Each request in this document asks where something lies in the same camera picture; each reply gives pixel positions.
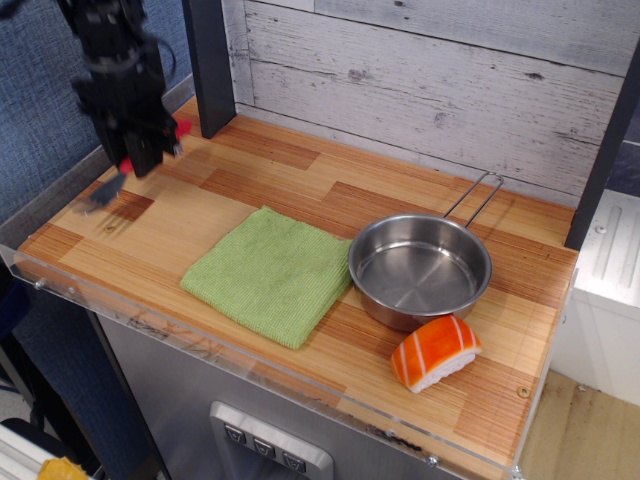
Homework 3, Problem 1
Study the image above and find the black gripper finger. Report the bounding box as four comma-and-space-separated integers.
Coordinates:
124, 128, 182, 178
94, 115, 127, 168

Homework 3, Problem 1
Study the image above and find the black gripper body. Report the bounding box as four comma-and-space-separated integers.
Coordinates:
73, 44, 178, 138

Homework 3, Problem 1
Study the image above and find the red handled metal fork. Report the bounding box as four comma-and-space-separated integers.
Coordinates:
74, 118, 194, 215

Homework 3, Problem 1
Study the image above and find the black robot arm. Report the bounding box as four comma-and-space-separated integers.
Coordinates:
59, 1, 180, 178

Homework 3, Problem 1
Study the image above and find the green cloth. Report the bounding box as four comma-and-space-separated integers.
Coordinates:
180, 206, 351, 350

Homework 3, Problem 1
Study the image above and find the clear acrylic edge guard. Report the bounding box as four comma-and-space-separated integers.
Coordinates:
0, 243, 576, 480

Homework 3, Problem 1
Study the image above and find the small steel pan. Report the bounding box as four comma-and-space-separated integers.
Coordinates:
348, 172, 504, 332

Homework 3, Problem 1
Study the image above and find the silver button control panel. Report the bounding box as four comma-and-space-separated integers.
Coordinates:
209, 400, 334, 479

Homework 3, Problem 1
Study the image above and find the yellow object at corner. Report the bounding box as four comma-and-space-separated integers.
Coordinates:
36, 457, 88, 480

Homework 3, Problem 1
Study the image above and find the salmon nigiri sushi toy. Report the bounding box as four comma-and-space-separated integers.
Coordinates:
390, 314, 483, 393

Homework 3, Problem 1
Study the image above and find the white ribbed sink unit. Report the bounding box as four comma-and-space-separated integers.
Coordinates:
575, 190, 639, 307

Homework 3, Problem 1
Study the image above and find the dark left vertical post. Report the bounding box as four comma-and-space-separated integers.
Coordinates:
182, 0, 236, 139

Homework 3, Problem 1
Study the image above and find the dark vertical post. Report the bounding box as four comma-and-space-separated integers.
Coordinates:
182, 0, 236, 139
564, 45, 639, 250

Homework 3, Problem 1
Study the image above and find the dark right vertical post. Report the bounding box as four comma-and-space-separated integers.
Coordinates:
564, 45, 639, 250

